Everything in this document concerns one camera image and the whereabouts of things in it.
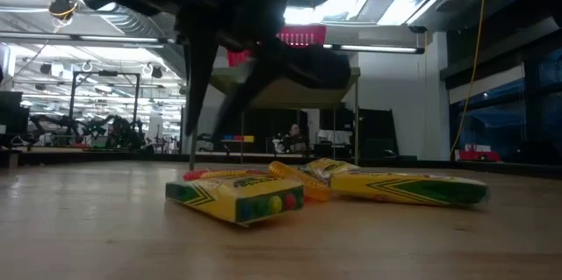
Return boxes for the yellow crayon pack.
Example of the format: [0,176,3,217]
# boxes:
[300,157,362,176]

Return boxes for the small yellow crayon box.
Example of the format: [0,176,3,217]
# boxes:
[165,173,306,227]

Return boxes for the large yellow crayon box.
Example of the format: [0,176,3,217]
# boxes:
[329,169,490,208]

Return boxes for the red plastic basket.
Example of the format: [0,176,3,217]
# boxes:
[226,25,328,68]

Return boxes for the pale green metal shelf riser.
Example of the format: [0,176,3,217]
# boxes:
[188,65,362,180]

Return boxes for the coloured block row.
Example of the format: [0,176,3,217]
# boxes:
[220,134,256,144]

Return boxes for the short ceiling light strip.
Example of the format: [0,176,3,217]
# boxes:
[322,42,426,55]

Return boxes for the long ceiling light strip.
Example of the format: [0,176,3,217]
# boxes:
[0,32,179,47]

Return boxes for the black background robot arms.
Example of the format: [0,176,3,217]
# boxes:
[28,112,146,152]

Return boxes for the red tool cart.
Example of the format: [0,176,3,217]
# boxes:
[455,142,501,162]

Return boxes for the black monitor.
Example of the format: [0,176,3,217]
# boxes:
[0,90,31,148]

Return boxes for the black gantry frame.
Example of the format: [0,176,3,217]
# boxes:
[68,70,141,149]

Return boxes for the black aluminium table frame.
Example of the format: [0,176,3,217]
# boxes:
[0,147,562,180]

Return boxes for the black ceiling cable reel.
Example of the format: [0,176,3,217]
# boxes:
[47,0,80,22]

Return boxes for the yellow hanging cable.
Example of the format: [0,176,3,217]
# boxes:
[450,0,489,158]

